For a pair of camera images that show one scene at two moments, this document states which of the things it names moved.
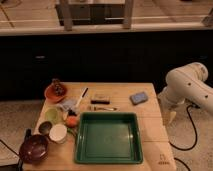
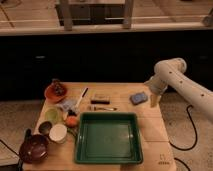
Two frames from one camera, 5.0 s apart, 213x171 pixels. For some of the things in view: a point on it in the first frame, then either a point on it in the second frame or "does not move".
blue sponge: x=138 y=98 does not move
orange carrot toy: x=71 y=121 does not move
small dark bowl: x=45 y=127 does not move
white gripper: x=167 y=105 → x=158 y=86
